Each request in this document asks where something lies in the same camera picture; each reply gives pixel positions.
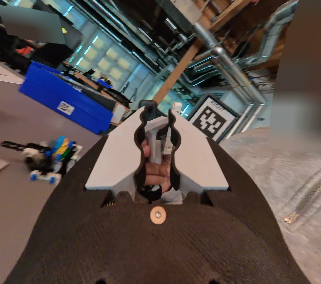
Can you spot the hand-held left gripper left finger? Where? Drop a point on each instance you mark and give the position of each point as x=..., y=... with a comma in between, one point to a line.
x=117, y=158

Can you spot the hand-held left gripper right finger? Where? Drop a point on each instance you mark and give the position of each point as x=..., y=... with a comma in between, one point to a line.
x=200, y=163

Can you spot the partly built lego model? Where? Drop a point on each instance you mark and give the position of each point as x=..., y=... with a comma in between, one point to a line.
x=57, y=153

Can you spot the person's right hand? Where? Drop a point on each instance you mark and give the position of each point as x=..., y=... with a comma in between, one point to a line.
x=158, y=173

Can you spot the white cardboard box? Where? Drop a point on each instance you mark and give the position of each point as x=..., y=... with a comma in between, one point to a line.
x=119, y=113

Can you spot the person's grey zip sweater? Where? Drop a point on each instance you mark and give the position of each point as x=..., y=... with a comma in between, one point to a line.
x=275, y=176

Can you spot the blue plastic bin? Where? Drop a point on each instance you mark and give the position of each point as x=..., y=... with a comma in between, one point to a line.
x=50, y=93

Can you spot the wooden post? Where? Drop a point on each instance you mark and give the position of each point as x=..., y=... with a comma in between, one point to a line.
x=180, y=68

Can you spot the silver ventilation duct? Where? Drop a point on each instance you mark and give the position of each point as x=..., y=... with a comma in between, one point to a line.
x=273, y=28
x=227, y=63

